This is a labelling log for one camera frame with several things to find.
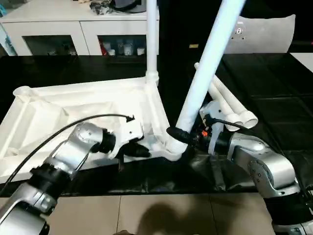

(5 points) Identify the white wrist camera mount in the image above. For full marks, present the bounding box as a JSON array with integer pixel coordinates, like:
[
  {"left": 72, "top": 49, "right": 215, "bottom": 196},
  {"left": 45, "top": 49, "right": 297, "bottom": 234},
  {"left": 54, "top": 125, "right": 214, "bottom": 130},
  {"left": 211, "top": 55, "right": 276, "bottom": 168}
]
[
  {"left": 108, "top": 118, "right": 144, "bottom": 160},
  {"left": 199, "top": 101, "right": 225, "bottom": 155}
]

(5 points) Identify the grey pillow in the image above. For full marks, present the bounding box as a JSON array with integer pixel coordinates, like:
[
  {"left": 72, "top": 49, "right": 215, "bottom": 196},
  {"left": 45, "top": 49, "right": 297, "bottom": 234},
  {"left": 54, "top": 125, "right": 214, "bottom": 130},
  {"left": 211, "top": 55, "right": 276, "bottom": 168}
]
[{"left": 225, "top": 14, "right": 297, "bottom": 54}]

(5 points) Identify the grey pot on cabinet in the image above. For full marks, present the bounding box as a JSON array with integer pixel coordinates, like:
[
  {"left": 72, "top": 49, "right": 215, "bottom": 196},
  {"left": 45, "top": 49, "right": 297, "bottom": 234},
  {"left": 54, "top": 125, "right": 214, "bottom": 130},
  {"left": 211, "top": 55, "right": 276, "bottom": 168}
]
[{"left": 113, "top": 0, "right": 149, "bottom": 13}]

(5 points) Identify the white plastic table top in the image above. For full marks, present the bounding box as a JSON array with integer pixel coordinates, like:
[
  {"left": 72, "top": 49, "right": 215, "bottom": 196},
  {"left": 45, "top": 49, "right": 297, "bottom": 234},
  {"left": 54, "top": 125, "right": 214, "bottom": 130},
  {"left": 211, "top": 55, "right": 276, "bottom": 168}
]
[{"left": 0, "top": 70, "right": 189, "bottom": 185}]

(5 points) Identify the white glass-door cabinet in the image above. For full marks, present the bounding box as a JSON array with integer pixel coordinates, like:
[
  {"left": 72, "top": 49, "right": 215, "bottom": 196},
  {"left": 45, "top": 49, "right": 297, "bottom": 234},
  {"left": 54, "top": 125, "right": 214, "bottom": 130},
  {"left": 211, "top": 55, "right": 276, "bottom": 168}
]
[{"left": 0, "top": 0, "right": 160, "bottom": 57}]

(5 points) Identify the black table mat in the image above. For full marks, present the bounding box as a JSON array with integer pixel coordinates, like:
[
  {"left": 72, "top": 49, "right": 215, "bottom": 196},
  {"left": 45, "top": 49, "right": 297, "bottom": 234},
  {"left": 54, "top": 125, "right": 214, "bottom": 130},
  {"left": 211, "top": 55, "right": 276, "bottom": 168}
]
[{"left": 0, "top": 50, "right": 313, "bottom": 197}]

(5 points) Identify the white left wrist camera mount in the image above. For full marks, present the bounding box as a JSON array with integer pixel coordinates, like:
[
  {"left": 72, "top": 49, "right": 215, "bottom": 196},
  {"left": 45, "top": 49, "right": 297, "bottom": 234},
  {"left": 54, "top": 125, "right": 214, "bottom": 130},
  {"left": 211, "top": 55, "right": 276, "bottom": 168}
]
[{"left": 108, "top": 118, "right": 144, "bottom": 160}]

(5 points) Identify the white plastic table leg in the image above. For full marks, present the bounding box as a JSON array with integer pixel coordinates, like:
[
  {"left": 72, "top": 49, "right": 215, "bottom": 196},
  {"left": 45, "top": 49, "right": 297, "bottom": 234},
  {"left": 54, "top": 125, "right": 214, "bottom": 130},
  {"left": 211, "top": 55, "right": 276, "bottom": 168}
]
[
  {"left": 145, "top": 0, "right": 160, "bottom": 86},
  {"left": 194, "top": 62, "right": 246, "bottom": 131},
  {"left": 210, "top": 75, "right": 259, "bottom": 130},
  {"left": 168, "top": 0, "right": 247, "bottom": 158}
]

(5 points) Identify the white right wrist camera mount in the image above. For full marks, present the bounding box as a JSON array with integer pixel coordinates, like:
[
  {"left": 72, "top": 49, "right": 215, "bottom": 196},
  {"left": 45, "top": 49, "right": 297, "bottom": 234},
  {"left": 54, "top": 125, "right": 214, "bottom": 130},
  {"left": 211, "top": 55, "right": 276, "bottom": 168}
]
[{"left": 199, "top": 101, "right": 225, "bottom": 155}]

